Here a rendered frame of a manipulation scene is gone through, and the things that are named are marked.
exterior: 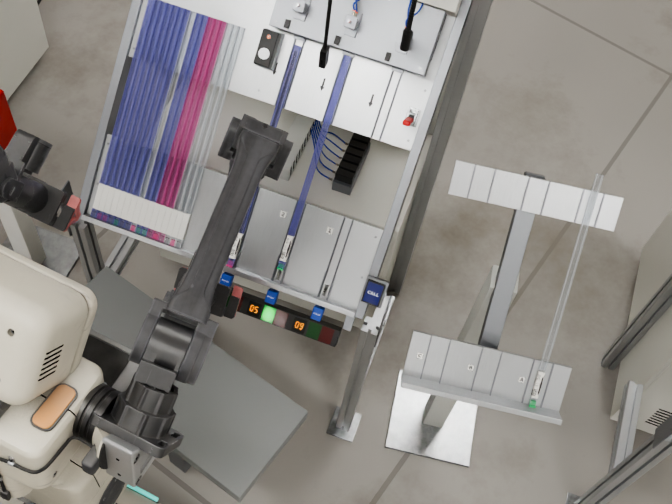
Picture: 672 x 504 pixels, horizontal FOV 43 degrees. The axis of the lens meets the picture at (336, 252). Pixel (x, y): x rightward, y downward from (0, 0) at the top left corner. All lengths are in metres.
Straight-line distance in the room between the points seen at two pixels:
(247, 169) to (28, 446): 0.50
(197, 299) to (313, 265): 0.67
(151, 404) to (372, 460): 1.37
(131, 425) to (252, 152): 0.44
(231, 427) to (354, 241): 0.48
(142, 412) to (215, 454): 0.66
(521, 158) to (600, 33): 0.79
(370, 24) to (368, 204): 0.55
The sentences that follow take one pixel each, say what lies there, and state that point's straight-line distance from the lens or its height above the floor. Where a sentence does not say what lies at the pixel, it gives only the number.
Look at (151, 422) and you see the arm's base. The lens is 1.26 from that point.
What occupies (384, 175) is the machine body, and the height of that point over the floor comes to 0.62.
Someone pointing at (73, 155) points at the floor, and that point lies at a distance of 3.09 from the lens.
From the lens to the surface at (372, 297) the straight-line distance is 1.85.
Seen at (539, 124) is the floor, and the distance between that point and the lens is 3.33.
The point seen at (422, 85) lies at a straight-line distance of 1.85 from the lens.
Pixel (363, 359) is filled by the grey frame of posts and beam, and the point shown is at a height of 0.50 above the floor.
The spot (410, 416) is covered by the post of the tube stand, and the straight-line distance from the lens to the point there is 2.59.
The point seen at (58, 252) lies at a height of 0.01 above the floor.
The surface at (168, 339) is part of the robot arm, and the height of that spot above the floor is 1.27.
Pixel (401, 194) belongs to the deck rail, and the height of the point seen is 0.92.
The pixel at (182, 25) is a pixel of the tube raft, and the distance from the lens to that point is 1.95.
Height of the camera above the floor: 2.39
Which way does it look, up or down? 58 degrees down
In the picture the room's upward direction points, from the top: 10 degrees clockwise
